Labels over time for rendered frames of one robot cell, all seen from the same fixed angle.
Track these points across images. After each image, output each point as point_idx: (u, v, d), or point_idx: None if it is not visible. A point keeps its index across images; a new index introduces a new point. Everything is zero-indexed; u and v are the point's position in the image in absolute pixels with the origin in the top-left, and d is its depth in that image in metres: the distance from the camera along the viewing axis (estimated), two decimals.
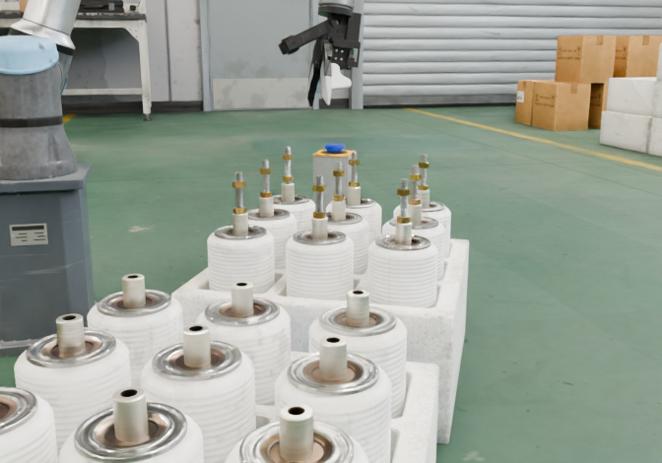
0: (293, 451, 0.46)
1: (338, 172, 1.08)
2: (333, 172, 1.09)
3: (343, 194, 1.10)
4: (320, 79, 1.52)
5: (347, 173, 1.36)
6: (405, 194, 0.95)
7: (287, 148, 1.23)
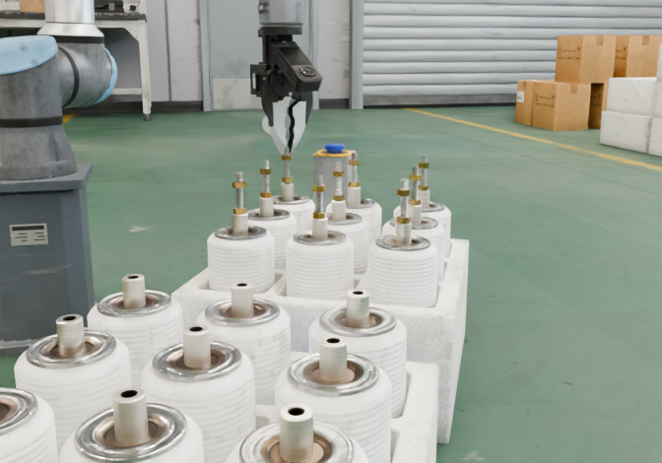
0: (293, 452, 0.46)
1: (338, 173, 1.08)
2: (333, 172, 1.09)
3: (343, 194, 1.10)
4: None
5: (347, 173, 1.36)
6: (405, 194, 0.95)
7: None
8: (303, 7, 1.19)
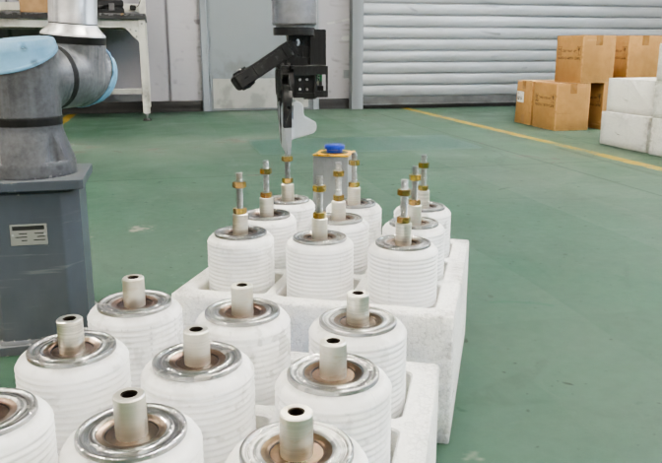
0: (293, 452, 0.46)
1: (338, 173, 1.08)
2: (333, 172, 1.09)
3: (343, 194, 1.10)
4: (292, 117, 1.24)
5: (347, 173, 1.36)
6: (405, 194, 0.95)
7: None
8: (287, 6, 1.14)
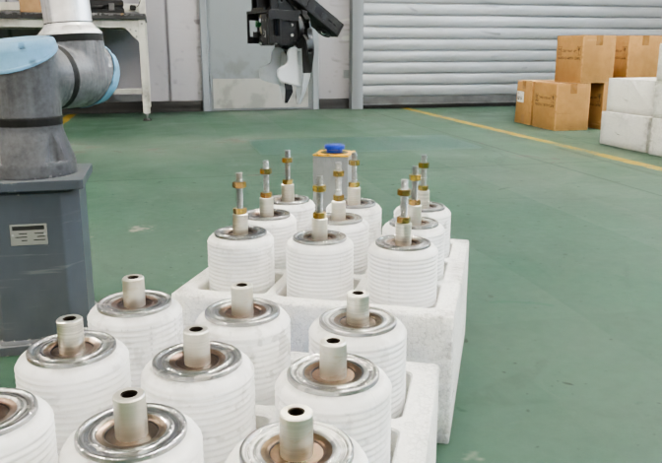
0: (293, 452, 0.46)
1: (338, 173, 1.08)
2: (333, 172, 1.09)
3: (343, 194, 1.10)
4: (295, 66, 1.17)
5: (347, 173, 1.36)
6: (405, 194, 0.95)
7: (285, 152, 1.23)
8: None
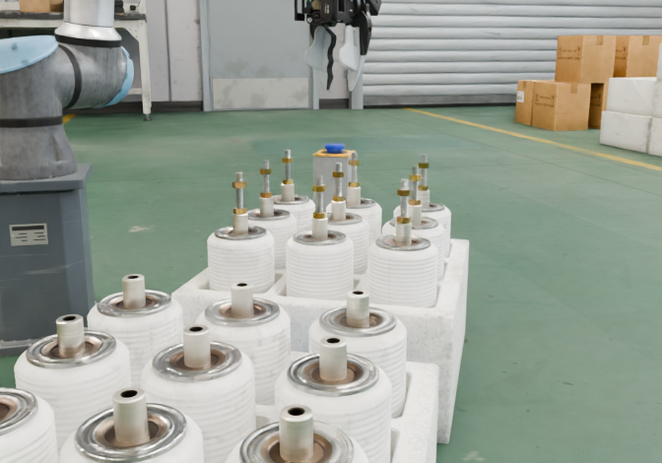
0: (293, 452, 0.46)
1: (343, 173, 1.09)
2: (337, 174, 1.09)
3: (341, 194, 1.11)
4: (349, 47, 1.03)
5: (347, 173, 1.36)
6: (405, 194, 0.95)
7: (285, 152, 1.23)
8: None
